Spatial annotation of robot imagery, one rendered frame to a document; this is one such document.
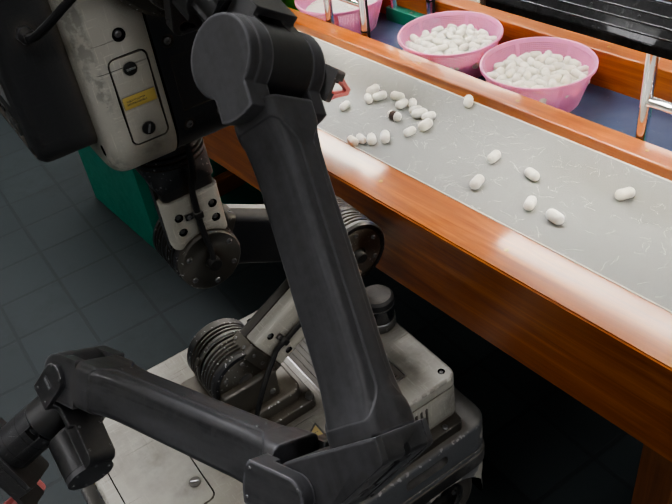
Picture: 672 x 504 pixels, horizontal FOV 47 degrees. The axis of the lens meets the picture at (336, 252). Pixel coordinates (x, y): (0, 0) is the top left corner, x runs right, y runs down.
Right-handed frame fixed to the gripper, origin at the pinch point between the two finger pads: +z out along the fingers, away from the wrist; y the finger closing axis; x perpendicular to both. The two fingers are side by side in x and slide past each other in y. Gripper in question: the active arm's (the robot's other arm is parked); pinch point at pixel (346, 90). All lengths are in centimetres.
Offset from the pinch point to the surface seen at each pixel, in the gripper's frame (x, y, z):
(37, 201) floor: 89, 162, 29
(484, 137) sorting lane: -2.7, -20.7, 22.4
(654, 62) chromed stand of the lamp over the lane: -27, -47, 23
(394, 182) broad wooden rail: 11.8, -21.1, 0.8
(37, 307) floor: 105, 101, 9
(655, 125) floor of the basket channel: -20, -39, 53
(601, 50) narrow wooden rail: -32, -18, 54
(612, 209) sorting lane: 0, -55, 19
